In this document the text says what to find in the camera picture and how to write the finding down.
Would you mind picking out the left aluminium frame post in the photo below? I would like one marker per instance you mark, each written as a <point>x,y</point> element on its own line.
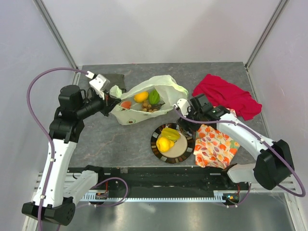
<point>55,32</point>

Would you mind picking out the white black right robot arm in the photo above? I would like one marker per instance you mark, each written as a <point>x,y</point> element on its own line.
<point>273,158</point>

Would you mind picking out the red cloth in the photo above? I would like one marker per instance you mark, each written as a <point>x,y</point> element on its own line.
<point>221,92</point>

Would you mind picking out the pale green plastic bag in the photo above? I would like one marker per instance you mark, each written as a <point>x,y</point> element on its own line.
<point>170,92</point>

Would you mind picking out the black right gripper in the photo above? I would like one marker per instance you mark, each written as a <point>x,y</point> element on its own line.
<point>183,123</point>

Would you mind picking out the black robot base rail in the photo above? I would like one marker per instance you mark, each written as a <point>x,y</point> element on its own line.
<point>180,179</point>

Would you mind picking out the brown fake walnuts cluster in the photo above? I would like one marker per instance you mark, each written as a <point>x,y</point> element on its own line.
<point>147,107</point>

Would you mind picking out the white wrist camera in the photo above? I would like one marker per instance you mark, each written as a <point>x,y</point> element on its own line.
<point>184,106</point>
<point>99,84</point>

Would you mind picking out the yellow fake pear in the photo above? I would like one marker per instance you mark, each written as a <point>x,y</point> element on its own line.
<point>164,144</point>

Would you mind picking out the dark olive cloth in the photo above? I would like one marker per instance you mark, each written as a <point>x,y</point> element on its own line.
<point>116,79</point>

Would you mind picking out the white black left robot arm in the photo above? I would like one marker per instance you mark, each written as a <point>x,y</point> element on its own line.
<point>53,202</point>

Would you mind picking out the grey slotted cable duct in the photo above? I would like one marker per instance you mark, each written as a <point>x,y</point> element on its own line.
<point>157,195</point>

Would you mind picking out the aluminium frame post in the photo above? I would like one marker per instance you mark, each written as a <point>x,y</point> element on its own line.
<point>266,32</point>
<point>55,32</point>

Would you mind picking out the yellow fake starfruit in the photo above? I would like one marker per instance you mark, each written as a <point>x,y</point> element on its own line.
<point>171,134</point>

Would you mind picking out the orange floral cloth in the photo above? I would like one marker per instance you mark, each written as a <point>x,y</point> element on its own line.
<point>214,148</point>

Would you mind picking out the right aluminium frame post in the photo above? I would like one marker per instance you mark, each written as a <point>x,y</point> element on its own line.
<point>266,32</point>

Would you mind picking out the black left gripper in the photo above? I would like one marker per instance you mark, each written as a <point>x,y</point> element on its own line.
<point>110,102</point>

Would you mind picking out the green fake starfruit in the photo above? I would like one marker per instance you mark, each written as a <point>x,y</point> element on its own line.
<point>154,97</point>

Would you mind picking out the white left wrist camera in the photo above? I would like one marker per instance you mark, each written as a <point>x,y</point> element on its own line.
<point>99,84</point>

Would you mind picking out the cream plate with dark rim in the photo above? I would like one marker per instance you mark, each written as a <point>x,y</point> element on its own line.
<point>180,151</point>

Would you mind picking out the fake watermelon slice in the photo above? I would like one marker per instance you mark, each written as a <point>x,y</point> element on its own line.
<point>126,104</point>

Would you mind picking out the yellow orange fake mango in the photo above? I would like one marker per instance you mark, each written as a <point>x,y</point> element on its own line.
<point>141,97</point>

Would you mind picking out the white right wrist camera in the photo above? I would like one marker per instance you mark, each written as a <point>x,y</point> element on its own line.
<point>184,106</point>

